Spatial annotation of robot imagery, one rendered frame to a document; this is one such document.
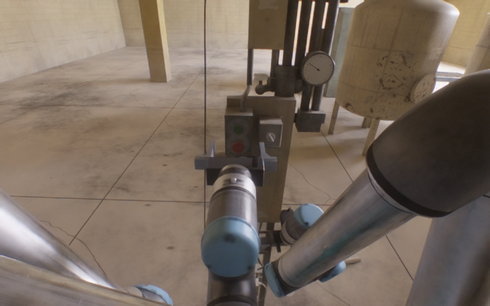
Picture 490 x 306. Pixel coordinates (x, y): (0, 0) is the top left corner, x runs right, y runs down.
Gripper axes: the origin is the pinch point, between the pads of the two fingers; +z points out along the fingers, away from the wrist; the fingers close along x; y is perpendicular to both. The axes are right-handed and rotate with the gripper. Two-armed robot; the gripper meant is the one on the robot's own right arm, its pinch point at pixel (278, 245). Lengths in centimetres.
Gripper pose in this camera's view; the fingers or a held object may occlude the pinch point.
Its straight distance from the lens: 108.0
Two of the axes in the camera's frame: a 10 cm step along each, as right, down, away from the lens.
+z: -2.0, 5.9, 7.8
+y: 1.0, 8.1, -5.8
